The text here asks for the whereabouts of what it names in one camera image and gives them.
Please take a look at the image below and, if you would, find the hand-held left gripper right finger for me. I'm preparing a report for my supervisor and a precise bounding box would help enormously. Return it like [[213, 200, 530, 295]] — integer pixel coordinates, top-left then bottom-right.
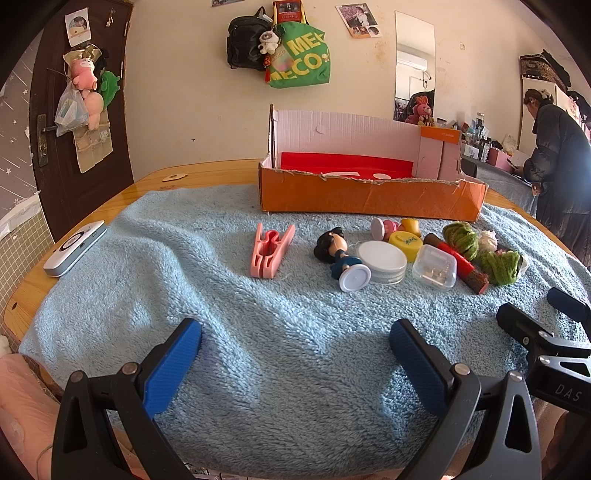
[[389, 318, 542, 480]]

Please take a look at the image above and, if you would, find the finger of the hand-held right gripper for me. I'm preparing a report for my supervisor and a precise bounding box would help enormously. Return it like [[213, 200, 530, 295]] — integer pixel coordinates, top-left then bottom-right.
[[496, 302, 556, 357], [547, 287, 591, 324]]

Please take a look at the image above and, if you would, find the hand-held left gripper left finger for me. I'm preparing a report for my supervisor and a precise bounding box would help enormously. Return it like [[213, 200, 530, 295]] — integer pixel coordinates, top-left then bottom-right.
[[51, 318, 204, 480]]

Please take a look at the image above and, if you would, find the light green yarn ball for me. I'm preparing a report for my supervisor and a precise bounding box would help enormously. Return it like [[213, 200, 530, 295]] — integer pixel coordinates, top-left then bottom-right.
[[478, 250, 522, 286]]

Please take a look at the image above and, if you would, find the brown and red toy stick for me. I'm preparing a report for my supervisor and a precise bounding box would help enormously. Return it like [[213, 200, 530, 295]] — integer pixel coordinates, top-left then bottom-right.
[[424, 233, 490, 295]]

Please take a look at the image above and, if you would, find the black and white sushi toy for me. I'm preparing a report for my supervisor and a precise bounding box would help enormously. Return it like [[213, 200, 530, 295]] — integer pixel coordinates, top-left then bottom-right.
[[477, 230, 528, 278]]

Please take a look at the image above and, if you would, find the clear plastic box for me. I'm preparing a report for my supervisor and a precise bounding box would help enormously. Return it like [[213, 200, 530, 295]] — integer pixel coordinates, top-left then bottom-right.
[[412, 244, 458, 289]]

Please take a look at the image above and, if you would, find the olive green yarn ball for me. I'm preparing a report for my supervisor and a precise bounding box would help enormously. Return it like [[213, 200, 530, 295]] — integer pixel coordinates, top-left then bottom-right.
[[442, 222, 481, 261]]

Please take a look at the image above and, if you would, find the white round jar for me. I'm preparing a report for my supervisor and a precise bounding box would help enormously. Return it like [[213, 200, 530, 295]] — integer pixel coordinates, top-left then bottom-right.
[[356, 241, 408, 285]]

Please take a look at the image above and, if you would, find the black-haired toy figurine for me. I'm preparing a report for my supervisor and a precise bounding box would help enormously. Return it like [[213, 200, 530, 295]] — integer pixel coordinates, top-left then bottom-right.
[[314, 227, 372, 293]]

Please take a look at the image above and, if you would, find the yellow bottle cap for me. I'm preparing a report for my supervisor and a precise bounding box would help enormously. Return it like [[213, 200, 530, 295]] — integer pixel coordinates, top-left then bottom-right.
[[389, 231, 423, 258]]

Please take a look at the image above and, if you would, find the pink plastic clip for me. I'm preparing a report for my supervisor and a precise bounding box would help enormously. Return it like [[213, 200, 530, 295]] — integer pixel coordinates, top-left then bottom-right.
[[250, 223, 296, 279]]

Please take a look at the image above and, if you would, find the blonde toy figurine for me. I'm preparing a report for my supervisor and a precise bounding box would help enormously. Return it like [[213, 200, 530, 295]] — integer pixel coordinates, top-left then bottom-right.
[[370, 218, 422, 241]]

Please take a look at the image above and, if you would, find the orange cardboard box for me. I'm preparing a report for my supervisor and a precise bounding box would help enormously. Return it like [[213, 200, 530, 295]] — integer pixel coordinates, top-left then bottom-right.
[[257, 104, 489, 223]]

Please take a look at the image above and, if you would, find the light blue fluffy blanket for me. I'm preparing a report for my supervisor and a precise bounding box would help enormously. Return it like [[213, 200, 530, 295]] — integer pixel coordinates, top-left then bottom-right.
[[18, 182, 591, 476]]

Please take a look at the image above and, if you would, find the cloth-covered side table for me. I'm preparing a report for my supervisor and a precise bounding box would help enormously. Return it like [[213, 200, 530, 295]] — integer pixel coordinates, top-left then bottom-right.
[[459, 154, 541, 219]]

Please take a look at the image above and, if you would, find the pink cushion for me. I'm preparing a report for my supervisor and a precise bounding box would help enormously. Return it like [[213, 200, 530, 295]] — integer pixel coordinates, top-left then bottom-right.
[[0, 355, 139, 480]]

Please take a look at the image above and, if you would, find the white power bank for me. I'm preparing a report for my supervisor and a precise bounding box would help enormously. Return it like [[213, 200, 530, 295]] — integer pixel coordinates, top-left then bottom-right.
[[43, 220, 108, 278]]

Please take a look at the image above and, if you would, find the row of bottles and boxes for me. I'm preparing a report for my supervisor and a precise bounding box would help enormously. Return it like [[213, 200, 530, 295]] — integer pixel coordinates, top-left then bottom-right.
[[434, 113, 518, 162]]

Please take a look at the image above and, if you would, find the white wardrobe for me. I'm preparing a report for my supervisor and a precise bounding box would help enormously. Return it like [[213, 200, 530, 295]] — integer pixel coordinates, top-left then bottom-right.
[[519, 76, 583, 139]]

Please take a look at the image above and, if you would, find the red mat with white print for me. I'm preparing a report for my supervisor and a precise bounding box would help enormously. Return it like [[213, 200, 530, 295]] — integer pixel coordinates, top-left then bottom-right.
[[281, 152, 414, 182]]

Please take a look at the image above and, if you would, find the beige hanging organizer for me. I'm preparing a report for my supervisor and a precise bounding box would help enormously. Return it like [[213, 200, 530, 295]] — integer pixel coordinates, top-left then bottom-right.
[[74, 122, 114, 174]]

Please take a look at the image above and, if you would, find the pink rabbit plush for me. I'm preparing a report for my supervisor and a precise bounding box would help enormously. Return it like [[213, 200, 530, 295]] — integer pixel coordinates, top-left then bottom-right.
[[405, 95, 435, 126]]

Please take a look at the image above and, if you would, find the leopard print bag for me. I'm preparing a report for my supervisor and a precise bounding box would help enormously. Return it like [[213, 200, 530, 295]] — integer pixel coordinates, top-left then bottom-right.
[[519, 50, 573, 93]]

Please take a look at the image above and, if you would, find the pale pink plush toy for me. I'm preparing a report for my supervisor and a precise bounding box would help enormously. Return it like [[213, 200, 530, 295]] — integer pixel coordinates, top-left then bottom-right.
[[83, 90, 105, 132]]

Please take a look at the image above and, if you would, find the clear plastic bag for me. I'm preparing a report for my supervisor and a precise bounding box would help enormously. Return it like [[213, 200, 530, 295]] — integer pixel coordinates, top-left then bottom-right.
[[54, 83, 89, 137]]

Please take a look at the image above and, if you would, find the green plush toy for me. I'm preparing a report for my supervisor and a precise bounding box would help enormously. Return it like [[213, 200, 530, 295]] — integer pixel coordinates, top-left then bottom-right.
[[99, 70, 122, 112]]

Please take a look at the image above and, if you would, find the pink pig plush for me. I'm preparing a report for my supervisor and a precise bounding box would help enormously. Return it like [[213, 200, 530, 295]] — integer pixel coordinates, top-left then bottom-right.
[[69, 58, 98, 90]]

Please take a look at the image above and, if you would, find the green tote bag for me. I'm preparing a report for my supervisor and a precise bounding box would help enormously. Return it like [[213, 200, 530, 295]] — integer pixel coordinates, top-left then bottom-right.
[[268, 22, 332, 89]]

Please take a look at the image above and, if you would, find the black backpack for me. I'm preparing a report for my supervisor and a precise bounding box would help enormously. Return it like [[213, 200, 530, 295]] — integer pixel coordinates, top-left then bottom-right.
[[226, 7, 273, 71]]

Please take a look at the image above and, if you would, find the photo on door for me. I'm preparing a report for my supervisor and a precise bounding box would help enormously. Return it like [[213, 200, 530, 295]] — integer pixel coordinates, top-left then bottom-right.
[[65, 8, 90, 47]]

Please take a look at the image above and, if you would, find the red paper bag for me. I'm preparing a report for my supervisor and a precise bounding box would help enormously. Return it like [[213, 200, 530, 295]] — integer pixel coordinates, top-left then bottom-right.
[[272, 0, 308, 25]]

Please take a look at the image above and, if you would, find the metal door handle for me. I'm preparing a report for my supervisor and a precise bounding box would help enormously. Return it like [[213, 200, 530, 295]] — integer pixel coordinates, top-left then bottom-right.
[[37, 114, 58, 168]]

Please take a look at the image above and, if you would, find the wall mirror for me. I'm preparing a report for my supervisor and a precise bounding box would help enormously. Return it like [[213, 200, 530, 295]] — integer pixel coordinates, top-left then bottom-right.
[[394, 11, 437, 123]]

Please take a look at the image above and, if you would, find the panda plush keychain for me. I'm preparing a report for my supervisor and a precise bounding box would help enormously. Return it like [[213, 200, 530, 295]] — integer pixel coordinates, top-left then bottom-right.
[[257, 25, 284, 55]]

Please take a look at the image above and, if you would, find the large wall photo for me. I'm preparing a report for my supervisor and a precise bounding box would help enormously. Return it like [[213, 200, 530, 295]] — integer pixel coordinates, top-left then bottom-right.
[[335, 4, 377, 27]]

